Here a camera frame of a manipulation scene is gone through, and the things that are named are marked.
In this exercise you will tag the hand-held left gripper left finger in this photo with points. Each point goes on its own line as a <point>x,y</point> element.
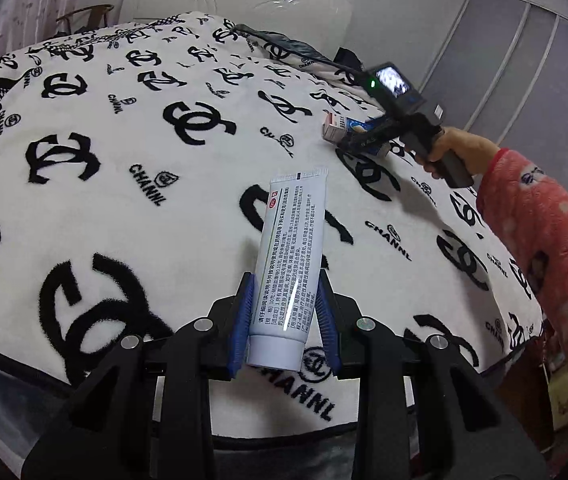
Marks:
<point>241,310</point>

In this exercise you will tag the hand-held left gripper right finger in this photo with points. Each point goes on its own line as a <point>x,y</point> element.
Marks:
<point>326,320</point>

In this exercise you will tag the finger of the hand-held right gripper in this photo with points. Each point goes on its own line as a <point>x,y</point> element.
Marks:
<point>369,140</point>

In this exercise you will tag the small white and blue box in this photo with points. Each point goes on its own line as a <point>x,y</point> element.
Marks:
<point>336,127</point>

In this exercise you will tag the white ointment tube with print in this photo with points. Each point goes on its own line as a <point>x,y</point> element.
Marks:
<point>289,260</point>

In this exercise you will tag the person's right forearm pink sleeve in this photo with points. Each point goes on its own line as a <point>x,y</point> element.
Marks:
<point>539,220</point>

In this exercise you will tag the person's right hand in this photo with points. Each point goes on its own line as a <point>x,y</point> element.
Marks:
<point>464,150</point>

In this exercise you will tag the grey wardrobe doors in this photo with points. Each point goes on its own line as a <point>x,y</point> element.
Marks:
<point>514,60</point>

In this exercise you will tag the plush blanket with grey underside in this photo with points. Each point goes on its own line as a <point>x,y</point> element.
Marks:
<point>113,185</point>

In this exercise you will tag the white headboard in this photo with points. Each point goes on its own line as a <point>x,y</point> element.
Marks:
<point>239,5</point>

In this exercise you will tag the wooden chair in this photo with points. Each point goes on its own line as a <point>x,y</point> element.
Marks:
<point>86,10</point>

